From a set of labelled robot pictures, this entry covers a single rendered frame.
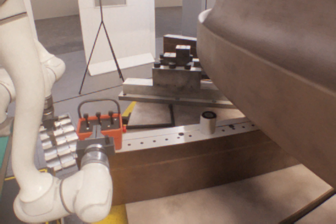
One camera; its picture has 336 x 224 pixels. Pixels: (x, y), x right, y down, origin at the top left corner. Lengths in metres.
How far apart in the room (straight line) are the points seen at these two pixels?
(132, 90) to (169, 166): 1.24
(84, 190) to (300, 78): 0.68
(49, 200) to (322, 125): 0.77
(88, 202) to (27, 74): 0.33
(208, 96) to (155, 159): 1.18
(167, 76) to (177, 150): 1.04
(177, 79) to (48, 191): 1.56
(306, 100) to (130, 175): 0.83
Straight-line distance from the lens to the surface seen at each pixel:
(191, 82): 1.99
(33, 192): 0.67
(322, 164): 0.76
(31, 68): 0.49
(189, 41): 3.07
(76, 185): 0.64
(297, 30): 0.91
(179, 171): 1.18
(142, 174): 1.14
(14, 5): 0.48
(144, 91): 2.20
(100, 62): 4.01
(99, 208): 0.61
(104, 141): 0.79
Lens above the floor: 1.36
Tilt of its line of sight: 28 degrees down
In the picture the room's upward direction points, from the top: straight up
